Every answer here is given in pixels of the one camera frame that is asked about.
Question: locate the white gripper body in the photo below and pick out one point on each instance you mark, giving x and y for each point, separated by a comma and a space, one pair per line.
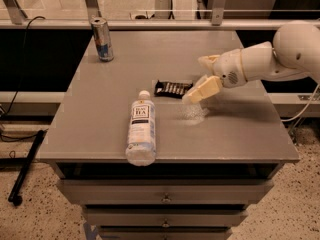
228, 68

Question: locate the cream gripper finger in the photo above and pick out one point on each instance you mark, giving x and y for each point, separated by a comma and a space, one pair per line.
211, 63
204, 88

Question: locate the black rxbar chocolate bar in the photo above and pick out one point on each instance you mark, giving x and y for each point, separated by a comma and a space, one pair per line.
171, 89

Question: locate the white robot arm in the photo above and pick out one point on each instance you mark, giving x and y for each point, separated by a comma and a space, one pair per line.
293, 54

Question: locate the grey drawer cabinet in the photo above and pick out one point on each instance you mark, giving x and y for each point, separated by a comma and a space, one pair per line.
235, 135

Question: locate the silver blue energy drink can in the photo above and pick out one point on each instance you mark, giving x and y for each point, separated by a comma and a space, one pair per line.
102, 38

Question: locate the middle grey drawer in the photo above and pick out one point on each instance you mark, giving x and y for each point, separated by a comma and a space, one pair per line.
165, 216

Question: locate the grey drawer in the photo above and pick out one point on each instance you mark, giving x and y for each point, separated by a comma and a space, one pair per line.
157, 234
165, 216
164, 192

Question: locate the top grey drawer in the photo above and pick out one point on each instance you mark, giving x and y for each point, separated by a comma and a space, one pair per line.
164, 192

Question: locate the bottom grey drawer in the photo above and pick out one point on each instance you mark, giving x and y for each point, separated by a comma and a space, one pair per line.
157, 234

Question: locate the black rod on floor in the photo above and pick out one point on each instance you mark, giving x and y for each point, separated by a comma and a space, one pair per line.
15, 198

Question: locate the metal window rail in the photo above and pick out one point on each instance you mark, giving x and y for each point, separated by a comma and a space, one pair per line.
166, 25

